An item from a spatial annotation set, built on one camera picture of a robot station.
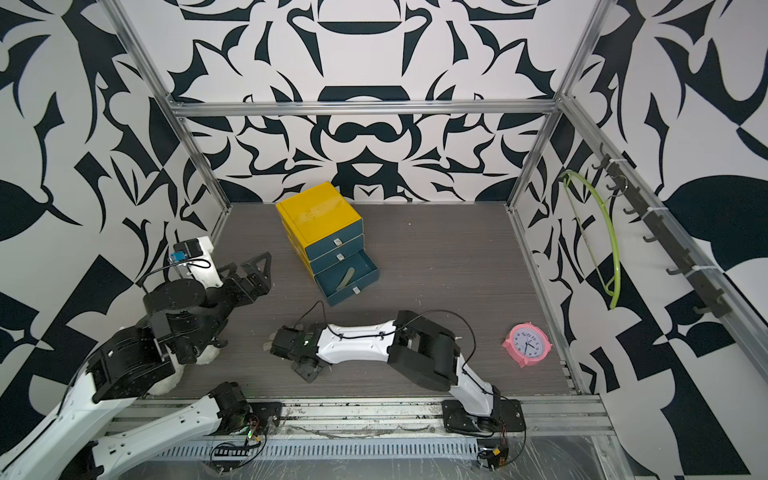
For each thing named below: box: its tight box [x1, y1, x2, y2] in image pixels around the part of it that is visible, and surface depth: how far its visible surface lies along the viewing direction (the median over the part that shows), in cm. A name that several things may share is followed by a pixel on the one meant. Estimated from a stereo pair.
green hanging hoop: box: [560, 170, 621, 309], surface depth 73 cm
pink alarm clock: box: [502, 322, 553, 368], surface depth 85 cm
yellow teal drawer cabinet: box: [275, 181, 379, 306], surface depth 91 cm
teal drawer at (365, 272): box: [314, 250, 380, 307], surface depth 96 cm
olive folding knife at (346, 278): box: [336, 267, 355, 291], surface depth 101 cm
